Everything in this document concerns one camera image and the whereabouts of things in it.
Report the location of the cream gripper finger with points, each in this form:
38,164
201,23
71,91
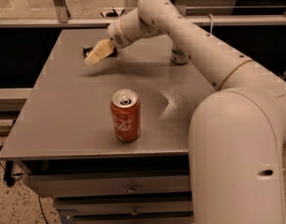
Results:
91,58
103,49

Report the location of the black RXBAR chocolate bar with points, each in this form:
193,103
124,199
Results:
87,50

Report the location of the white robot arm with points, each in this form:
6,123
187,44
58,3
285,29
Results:
236,135

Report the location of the red Coca-Cola can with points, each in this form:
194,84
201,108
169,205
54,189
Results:
125,111

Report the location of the white green soda can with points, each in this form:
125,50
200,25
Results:
178,56

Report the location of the grey drawer cabinet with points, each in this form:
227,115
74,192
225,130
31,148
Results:
65,127

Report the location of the metal railing beam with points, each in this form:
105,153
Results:
240,20

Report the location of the top grey drawer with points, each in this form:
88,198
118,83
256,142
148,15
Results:
106,184

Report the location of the grey drawer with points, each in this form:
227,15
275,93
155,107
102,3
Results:
106,184
128,219
144,205

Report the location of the metal upright post left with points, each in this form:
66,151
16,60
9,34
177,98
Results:
61,10

